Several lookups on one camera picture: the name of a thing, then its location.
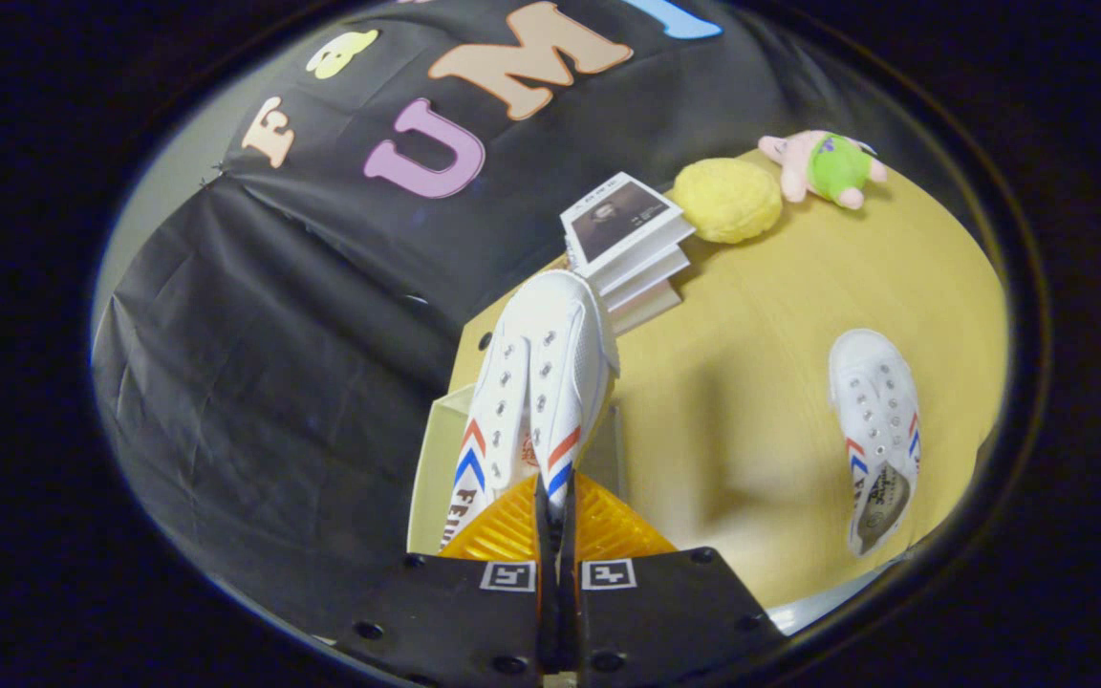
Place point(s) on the white striped canvas shoe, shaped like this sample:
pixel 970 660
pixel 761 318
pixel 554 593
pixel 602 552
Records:
pixel 560 354
pixel 871 401

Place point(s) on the white patterned cover book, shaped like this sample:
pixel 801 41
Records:
pixel 641 272

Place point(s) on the pink and green plush toy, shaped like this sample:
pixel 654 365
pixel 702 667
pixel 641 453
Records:
pixel 832 167

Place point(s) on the black backdrop cloth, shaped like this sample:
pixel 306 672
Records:
pixel 302 363

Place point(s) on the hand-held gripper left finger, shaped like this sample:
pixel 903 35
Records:
pixel 543 612

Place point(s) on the white portrait cover book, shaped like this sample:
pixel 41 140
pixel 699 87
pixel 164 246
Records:
pixel 619 218

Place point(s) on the thick brown cover book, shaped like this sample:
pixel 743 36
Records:
pixel 646 306

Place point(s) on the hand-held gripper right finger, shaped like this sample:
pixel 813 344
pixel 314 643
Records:
pixel 572 612

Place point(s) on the grey storage box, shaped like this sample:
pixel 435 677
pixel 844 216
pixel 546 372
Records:
pixel 428 468

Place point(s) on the yellow round plush toy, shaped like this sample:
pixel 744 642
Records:
pixel 727 199

